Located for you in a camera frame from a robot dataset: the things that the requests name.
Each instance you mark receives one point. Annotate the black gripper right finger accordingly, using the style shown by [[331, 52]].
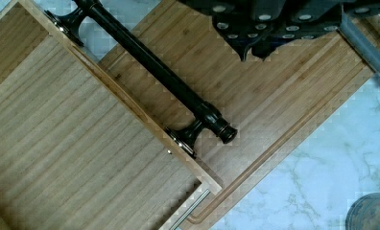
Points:
[[299, 19]]

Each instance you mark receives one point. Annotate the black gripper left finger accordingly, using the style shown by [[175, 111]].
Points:
[[246, 28]]

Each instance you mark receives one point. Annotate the black drawer handle bar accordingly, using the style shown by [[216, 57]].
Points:
[[207, 116]]

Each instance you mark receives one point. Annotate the wooden drawer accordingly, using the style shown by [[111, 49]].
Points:
[[76, 151]]

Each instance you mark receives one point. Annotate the bamboo cutting board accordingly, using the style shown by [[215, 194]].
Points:
[[275, 104]]

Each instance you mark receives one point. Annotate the grey plastic container edge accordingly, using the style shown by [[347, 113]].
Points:
[[360, 43]]

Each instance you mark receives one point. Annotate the dark round bowl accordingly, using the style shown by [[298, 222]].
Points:
[[364, 213]]

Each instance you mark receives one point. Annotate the metal drawer slide rail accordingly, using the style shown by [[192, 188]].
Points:
[[195, 200]]

